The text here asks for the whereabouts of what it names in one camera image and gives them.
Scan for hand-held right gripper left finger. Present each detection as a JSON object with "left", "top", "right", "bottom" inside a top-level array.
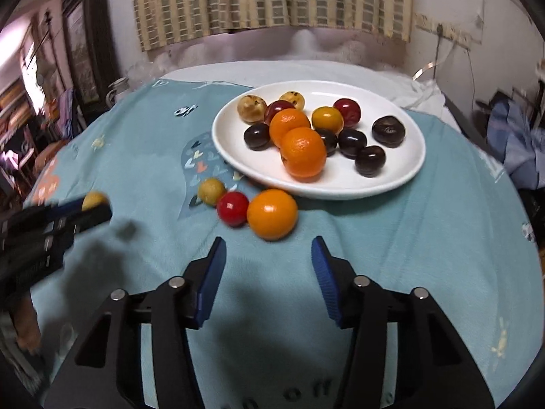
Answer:
[{"left": 43, "top": 236, "right": 227, "bottom": 409}]

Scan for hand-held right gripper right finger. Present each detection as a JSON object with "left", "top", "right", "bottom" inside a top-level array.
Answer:
[{"left": 311, "top": 236, "right": 497, "bottom": 409}]

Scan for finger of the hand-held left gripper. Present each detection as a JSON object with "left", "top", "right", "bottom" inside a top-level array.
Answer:
[
  {"left": 21, "top": 198, "right": 86, "bottom": 222},
  {"left": 43, "top": 203, "right": 113, "bottom": 248}
]

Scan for red plum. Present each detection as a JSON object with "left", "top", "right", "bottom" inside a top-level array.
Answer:
[
  {"left": 333, "top": 98, "right": 362, "bottom": 125},
  {"left": 217, "top": 191, "right": 250, "bottom": 227},
  {"left": 264, "top": 100, "right": 296, "bottom": 125}
]

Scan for orange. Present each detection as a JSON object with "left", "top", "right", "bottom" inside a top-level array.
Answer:
[
  {"left": 280, "top": 127, "right": 328, "bottom": 180},
  {"left": 269, "top": 108, "right": 311, "bottom": 148},
  {"left": 247, "top": 188, "right": 299, "bottom": 240}
]

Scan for white round plate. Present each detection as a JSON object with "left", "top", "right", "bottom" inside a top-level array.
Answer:
[{"left": 212, "top": 80, "right": 426, "bottom": 201}]

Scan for dark purple plum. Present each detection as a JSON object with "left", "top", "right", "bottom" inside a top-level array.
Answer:
[
  {"left": 355, "top": 145, "right": 387, "bottom": 177},
  {"left": 317, "top": 128, "right": 340, "bottom": 157},
  {"left": 244, "top": 123, "right": 272, "bottom": 151},
  {"left": 338, "top": 128, "right": 368, "bottom": 158}
]

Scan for yellow plum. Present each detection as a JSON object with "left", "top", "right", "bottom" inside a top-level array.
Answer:
[{"left": 312, "top": 106, "right": 344, "bottom": 135}]

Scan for dark purple passion fruit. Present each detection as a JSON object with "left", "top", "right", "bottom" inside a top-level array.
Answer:
[{"left": 372, "top": 115, "right": 405, "bottom": 149}]

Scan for tan spotted loquat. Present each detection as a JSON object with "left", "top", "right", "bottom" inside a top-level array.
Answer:
[{"left": 237, "top": 95, "right": 268, "bottom": 123}]

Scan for yellow spotted loquat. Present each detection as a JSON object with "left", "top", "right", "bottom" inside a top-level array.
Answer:
[{"left": 279, "top": 91, "right": 306, "bottom": 110}]

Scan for person's left hand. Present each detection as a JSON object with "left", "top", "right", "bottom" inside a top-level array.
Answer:
[{"left": 12, "top": 294, "right": 42, "bottom": 351}]

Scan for teal printed blanket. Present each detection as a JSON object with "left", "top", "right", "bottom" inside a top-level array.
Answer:
[{"left": 26, "top": 77, "right": 539, "bottom": 409}]

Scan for cluttered shelf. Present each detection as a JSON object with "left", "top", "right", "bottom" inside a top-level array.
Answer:
[{"left": 0, "top": 9, "right": 73, "bottom": 205}]

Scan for white jug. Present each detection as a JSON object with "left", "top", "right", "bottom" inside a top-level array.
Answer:
[{"left": 107, "top": 77, "right": 129, "bottom": 108}]

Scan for dark framed picture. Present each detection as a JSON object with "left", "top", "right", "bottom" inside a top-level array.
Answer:
[{"left": 62, "top": 0, "right": 124, "bottom": 107}]

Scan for blue clothes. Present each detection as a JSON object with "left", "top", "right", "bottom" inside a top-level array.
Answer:
[{"left": 487, "top": 98, "right": 545, "bottom": 190}]

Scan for pale fuzzy blanket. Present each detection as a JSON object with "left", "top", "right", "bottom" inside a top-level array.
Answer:
[{"left": 149, "top": 28, "right": 409, "bottom": 73}]

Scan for black cap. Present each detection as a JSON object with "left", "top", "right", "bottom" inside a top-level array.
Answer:
[{"left": 476, "top": 97, "right": 508, "bottom": 115}]

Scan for striped beige curtain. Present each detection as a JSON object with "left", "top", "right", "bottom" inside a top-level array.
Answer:
[{"left": 130, "top": 0, "right": 414, "bottom": 52}]

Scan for black bed frame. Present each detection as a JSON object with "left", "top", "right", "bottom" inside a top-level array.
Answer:
[{"left": 443, "top": 94, "right": 490, "bottom": 150}]

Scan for white cable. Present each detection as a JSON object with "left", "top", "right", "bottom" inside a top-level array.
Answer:
[{"left": 412, "top": 34, "right": 469, "bottom": 81}]

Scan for dark cable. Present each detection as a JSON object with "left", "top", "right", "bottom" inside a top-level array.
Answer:
[{"left": 433, "top": 26, "right": 442, "bottom": 81}]

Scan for wall power strip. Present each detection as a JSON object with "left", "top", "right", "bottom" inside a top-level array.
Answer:
[{"left": 415, "top": 13, "right": 484, "bottom": 46}]

